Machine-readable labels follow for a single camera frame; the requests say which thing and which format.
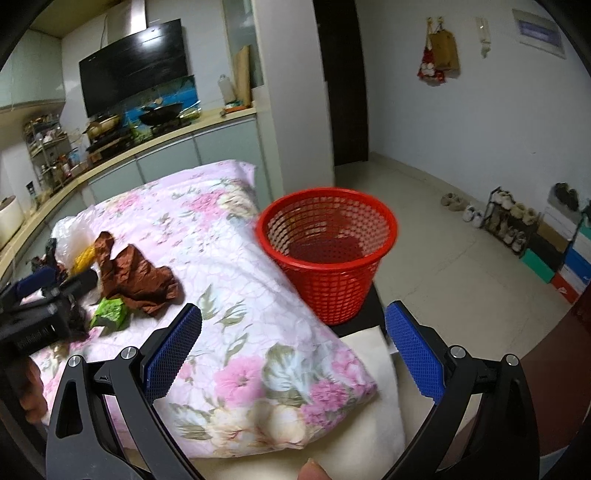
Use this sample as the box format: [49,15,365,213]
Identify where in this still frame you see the metal spice rack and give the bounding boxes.
[23,114,73,193]

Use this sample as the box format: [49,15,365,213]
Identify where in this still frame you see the black shoe rack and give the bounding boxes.
[482,187,541,258]

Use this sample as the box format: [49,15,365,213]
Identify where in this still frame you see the wall electrical panel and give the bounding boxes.
[512,9,566,59]

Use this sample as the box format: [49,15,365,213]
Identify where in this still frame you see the black wok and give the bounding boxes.
[138,102,182,127]

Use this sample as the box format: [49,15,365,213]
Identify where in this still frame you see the yellow wrapper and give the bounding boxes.
[70,245,95,276]

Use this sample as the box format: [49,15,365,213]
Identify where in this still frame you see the wooden cutting board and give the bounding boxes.
[233,45,252,108]

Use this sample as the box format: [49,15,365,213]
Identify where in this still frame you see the pink floral tablecloth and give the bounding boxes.
[27,159,380,459]

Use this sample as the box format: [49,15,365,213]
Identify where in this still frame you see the golden cooking pot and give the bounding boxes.
[84,115,122,141]

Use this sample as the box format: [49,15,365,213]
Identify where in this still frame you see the person's right hand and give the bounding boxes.
[297,458,332,480]

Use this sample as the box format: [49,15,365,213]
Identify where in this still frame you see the black range hood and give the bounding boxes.
[79,19,188,118]

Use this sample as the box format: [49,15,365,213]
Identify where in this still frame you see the white plastic jug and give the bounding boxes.
[217,75,236,105]

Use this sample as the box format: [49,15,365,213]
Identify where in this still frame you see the brown paper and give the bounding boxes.
[94,231,181,317]

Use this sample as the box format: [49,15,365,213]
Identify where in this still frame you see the stacked shoe boxes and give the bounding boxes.
[521,183,590,304]

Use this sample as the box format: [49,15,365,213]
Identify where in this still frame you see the white wall intercom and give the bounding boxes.
[475,17,491,59]

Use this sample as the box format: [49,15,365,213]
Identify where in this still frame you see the red plastic mesh basket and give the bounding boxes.
[256,187,399,326]

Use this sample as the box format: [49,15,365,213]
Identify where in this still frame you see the green wrapper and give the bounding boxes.
[89,298,128,331]

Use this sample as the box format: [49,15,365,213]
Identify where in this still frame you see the white rice cooker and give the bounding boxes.
[0,195,24,248]

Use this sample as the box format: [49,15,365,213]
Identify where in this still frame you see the clear plastic bag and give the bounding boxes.
[51,206,97,269]

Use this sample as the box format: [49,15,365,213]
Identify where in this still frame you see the black trash piece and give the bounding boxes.
[30,238,68,279]

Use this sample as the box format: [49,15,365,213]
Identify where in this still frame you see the person's left hand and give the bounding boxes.
[19,359,48,424]

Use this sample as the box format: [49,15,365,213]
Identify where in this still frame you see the white slippers pair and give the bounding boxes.
[462,205,484,229]

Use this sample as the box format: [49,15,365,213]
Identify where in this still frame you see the brown hanging bag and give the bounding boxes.
[429,16,460,73]

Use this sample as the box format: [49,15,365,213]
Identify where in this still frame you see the red hanging ornament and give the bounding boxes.
[417,17,446,86]

